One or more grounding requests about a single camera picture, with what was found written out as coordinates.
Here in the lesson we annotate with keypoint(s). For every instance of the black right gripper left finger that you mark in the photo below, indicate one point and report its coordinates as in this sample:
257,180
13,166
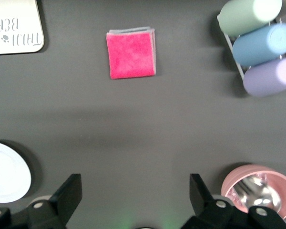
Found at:
66,193

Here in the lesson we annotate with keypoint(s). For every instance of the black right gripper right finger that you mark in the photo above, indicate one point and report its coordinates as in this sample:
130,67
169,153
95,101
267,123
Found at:
200,193

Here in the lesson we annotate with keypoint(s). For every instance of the white round plate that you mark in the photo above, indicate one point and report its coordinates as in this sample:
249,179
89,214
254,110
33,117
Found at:
7,174

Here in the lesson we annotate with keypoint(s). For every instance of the metal scoop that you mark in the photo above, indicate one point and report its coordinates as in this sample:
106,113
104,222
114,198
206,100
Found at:
259,195

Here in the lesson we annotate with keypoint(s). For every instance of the pastel purple cup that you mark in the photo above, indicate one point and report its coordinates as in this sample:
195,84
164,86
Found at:
267,78

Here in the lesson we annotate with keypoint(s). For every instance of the pink folded cloth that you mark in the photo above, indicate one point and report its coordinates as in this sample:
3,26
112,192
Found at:
131,55

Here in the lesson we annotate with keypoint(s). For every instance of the pastel blue cup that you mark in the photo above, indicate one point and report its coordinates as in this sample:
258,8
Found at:
259,45

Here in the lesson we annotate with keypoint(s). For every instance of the pastel green cup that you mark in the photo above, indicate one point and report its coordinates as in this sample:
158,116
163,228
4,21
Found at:
245,16

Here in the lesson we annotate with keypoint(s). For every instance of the cream tray with bear print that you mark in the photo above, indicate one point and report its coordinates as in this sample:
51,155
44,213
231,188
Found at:
16,14

